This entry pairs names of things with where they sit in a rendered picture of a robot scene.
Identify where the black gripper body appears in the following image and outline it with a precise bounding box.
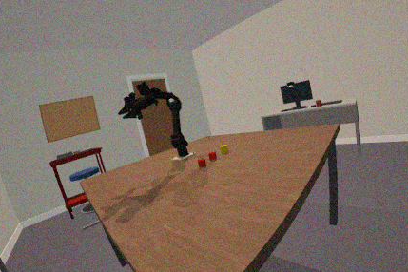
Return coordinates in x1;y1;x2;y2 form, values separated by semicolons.
124;97;146;120

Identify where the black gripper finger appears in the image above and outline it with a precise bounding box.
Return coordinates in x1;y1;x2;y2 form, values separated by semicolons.
118;103;131;115
123;110;136;119

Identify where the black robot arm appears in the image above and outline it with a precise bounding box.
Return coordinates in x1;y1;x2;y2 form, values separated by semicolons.
128;81;190;158

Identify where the red cube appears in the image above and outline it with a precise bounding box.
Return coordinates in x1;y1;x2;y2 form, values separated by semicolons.
208;152;217;160
198;159;206;168

